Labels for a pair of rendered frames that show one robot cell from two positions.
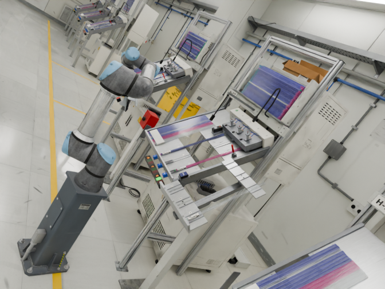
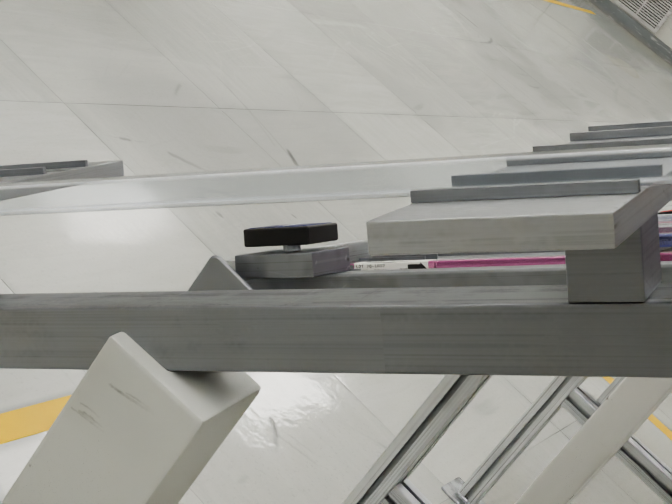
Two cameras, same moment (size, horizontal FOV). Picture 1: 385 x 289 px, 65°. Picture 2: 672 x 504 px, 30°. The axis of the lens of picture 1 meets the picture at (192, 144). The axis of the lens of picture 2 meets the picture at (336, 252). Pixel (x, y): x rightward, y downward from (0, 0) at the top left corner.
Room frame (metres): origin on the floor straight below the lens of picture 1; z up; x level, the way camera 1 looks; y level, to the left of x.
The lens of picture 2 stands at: (1.37, -0.72, 1.11)
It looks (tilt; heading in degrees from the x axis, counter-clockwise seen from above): 22 degrees down; 57
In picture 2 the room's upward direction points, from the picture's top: 36 degrees clockwise
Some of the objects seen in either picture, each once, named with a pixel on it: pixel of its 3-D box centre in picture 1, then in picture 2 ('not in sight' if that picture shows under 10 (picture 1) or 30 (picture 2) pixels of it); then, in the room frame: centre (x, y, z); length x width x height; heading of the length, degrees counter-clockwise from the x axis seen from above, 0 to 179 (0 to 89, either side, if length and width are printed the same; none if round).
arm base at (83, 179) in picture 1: (91, 176); not in sight; (1.45, 0.35, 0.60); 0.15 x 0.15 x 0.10
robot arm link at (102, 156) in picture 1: (101, 158); not in sight; (1.45, 0.35, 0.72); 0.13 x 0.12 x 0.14; 109
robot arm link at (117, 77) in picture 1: (97, 113); not in sight; (1.40, 0.47, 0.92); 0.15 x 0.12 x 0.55; 109
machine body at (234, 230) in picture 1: (192, 214); not in sight; (2.41, -0.34, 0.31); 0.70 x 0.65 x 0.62; 36
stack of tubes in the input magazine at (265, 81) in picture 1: (274, 93); not in sight; (2.29, -0.28, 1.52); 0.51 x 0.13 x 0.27; 36
